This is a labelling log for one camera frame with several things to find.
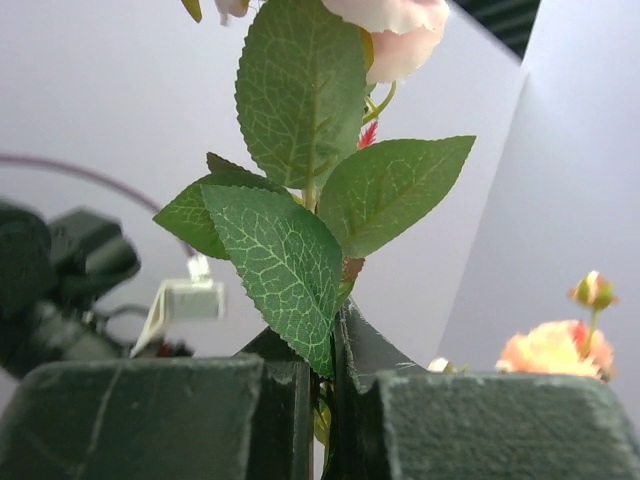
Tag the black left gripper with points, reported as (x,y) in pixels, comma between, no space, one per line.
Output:
(121,325)

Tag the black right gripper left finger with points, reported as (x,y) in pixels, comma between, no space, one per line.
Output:
(247,416)

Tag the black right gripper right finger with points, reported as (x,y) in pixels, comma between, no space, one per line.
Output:
(395,420)

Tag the peach flower stem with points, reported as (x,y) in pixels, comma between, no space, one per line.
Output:
(567,347)

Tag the pink flower stem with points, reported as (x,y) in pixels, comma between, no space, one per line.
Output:
(325,193)

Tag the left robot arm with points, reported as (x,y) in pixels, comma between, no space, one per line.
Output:
(52,274)

